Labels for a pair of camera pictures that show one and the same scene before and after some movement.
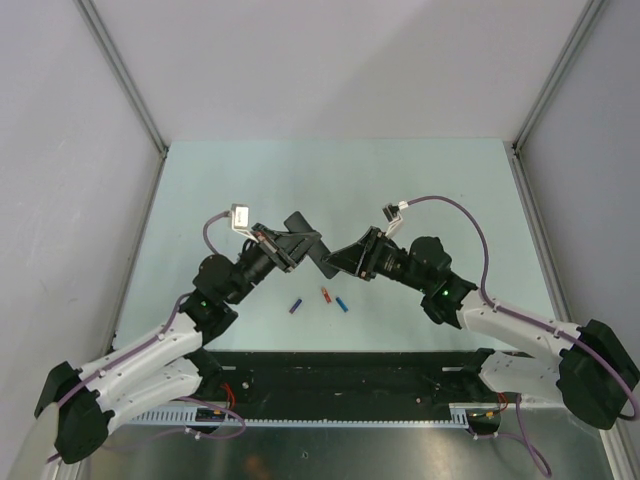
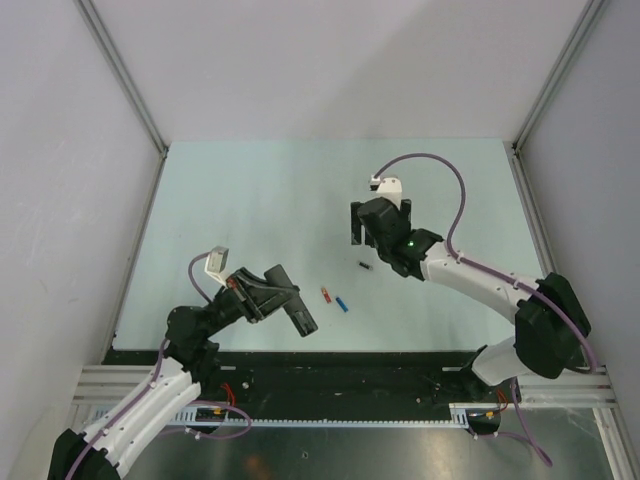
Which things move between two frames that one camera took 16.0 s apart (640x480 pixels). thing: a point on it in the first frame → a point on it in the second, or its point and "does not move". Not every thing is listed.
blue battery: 343,306 does not move
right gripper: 364,254 → 355,225
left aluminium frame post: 94,20 does not move
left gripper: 284,249 → 257,297
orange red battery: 326,295 does not move
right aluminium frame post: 561,68 does not move
